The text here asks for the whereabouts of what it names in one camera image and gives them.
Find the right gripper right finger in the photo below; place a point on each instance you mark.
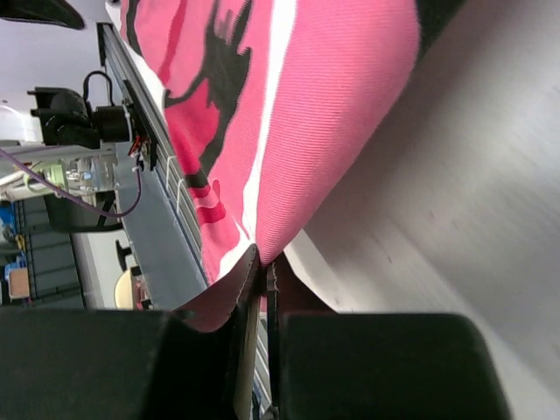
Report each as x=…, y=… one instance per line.
x=406, y=365

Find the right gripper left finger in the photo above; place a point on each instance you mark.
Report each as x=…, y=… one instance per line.
x=192, y=363

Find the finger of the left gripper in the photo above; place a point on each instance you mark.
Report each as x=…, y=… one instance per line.
x=42, y=12

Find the pink camouflage trousers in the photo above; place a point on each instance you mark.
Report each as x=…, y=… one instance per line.
x=267, y=105

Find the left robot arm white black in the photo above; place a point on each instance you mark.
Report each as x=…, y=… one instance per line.
x=54, y=90

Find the aluminium frame rail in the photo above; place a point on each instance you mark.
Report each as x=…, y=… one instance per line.
x=165, y=241

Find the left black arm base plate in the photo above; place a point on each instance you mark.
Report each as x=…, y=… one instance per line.
x=144, y=140

